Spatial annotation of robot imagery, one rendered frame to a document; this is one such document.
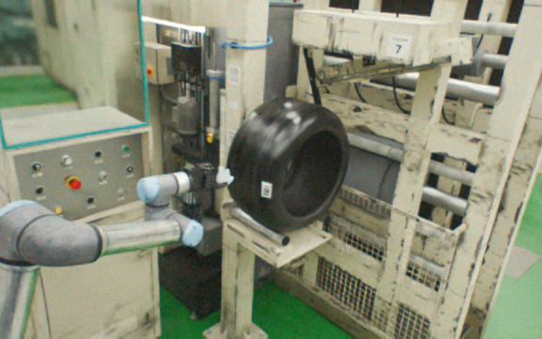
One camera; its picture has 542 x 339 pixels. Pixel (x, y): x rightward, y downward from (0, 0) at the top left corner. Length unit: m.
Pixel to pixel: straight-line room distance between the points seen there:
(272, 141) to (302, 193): 0.55
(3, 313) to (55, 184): 0.76
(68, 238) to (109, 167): 0.92
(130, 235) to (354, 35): 1.13
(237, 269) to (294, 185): 0.54
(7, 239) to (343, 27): 1.34
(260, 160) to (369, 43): 0.61
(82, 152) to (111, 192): 0.24
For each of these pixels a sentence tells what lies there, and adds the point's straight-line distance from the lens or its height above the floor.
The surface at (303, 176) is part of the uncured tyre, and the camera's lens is 2.10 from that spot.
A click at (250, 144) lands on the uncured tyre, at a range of 1.63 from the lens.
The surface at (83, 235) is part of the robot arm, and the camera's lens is 1.10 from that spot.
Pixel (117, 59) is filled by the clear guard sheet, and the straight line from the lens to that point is 1.86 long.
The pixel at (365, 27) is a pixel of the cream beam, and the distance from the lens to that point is 1.75.
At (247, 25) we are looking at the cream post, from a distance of 1.82.
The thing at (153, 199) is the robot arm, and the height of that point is 1.24.
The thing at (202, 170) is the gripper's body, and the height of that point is 1.28.
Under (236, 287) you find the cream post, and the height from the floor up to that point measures 0.41.
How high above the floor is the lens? 1.87
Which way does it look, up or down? 23 degrees down
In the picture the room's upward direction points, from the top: 4 degrees clockwise
